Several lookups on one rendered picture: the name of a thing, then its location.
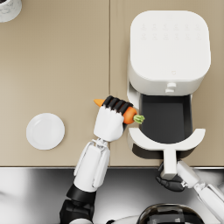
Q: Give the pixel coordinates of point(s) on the orange carrot with green top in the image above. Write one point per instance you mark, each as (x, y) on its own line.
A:
(130, 115)

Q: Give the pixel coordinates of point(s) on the pale air fryer body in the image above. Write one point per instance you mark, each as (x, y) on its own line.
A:
(169, 49)

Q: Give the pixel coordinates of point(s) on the dark round robot body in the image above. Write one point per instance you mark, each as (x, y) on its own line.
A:
(170, 214)

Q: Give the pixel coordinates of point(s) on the white round plate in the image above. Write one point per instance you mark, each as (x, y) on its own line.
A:
(45, 131)

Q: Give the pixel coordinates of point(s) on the white marbled round pot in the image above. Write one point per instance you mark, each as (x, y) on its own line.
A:
(8, 8)

